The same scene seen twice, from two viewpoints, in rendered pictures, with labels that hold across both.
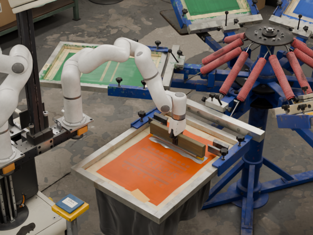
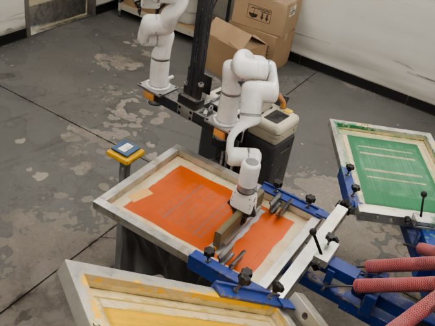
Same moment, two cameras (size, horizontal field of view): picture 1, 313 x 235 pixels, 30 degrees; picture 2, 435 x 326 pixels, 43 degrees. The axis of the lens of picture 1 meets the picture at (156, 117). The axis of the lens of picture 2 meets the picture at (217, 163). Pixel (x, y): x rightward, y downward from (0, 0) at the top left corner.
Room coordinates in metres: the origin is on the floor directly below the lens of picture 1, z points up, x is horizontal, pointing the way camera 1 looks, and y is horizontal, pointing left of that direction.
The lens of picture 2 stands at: (2.12, -1.78, 2.46)
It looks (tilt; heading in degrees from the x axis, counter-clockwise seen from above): 35 degrees down; 79
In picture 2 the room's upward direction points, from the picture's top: 10 degrees clockwise
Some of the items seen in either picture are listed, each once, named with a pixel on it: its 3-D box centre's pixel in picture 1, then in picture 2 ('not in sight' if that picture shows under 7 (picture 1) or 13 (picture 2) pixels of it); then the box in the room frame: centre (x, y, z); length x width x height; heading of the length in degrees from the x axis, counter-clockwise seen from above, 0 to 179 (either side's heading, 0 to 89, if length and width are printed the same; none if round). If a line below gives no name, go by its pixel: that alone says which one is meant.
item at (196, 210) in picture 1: (185, 212); (166, 271); (2.31, -0.16, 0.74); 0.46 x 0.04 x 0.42; 142
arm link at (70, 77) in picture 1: (71, 80); (235, 76); (2.58, 0.44, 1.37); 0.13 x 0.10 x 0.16; 1
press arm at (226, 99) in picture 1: (221, 107); (336, 268); (2.92, -0.38, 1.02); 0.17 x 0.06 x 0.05; 142
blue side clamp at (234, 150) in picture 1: (231, 155); (224, 276); (2.50, -0.40, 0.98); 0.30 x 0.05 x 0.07; 142
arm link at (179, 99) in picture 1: (171, 101); (250, 166); (2.59, -0.08, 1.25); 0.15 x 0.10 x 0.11; 91
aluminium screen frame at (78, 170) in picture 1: (162, 157); (211, 211); (2.48, -0.04, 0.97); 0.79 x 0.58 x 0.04; 142
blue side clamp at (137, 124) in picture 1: (150, 119); (290, 204); (2.84, 0.03, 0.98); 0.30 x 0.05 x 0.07; 142
